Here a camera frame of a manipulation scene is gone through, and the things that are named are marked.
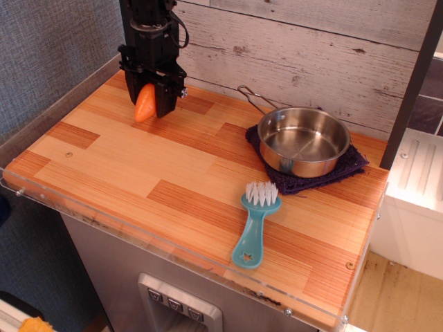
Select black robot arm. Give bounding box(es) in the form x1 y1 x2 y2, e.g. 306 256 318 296
118 1 189 122

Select white toy sink unit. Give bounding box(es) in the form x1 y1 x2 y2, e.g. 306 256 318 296
370 129 442 279

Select clear acrylic edge guard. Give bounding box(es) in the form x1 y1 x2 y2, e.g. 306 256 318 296
3 161 387 331

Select dark grey right post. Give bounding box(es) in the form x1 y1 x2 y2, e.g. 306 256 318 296
379 0 442 170

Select dark grey left post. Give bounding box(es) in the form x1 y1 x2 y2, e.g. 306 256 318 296
118 0 134 75

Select grey toy fridge cabinet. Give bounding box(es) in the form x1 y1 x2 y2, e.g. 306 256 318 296
62 215 315 331

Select orange plastic toy carrot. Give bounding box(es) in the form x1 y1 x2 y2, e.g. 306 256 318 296
134 83 156 122

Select small stainless steel pot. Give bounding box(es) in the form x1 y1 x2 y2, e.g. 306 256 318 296
257 107 351 178

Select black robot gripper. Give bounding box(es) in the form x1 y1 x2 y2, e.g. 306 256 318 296
125 24 188 118

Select dark purple knitted cloth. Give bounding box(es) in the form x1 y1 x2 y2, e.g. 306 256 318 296
245 125 369 195

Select dark grey post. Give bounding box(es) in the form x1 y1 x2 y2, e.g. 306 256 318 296
379 0 442 170
118 0 134 75

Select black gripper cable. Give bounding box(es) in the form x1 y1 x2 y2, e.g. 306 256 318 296
168 10 190 50

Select yellow orange fabric object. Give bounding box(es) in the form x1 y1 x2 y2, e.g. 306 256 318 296
18 317 54 332

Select silver dispenser panel with buttons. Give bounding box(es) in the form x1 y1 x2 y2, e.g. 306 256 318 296
138 273 224 331

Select teal scrub brush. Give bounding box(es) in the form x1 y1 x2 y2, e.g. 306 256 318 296
231 181 282 269

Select grey left side rail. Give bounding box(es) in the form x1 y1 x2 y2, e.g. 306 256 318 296
1 55 120 168

